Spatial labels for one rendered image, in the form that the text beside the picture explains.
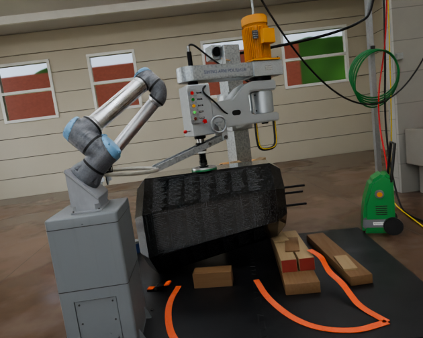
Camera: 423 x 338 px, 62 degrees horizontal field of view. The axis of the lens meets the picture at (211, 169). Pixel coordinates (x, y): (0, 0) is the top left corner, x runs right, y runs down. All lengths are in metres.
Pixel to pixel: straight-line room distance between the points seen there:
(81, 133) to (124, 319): 1.10
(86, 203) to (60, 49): 7.91
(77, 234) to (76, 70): 7.77
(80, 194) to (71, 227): 0.19
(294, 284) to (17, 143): 8.53
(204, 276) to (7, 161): 8.07
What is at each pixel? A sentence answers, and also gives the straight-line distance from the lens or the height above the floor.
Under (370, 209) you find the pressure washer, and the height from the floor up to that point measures 0.25.
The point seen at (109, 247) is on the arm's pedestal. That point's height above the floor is 0.65.
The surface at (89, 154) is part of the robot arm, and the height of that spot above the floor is 1.17.
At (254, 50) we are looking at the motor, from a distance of 3.25.
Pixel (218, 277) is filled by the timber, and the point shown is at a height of 0.09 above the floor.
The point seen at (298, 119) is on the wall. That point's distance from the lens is 9.57.
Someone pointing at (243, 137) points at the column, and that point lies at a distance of 3.82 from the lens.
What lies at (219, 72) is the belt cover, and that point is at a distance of 3.01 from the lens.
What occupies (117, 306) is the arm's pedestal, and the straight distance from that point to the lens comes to 2.22.
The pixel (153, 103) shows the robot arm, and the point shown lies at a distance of 2.42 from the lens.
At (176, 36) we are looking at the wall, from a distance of 9.39.
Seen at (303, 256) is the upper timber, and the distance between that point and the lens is 2.77.
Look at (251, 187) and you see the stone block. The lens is 2.83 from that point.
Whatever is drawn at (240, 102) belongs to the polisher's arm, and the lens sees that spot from 3.07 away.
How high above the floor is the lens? 1.27
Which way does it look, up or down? 8 degrees down
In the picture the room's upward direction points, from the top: 7 degrees counter-clockwise
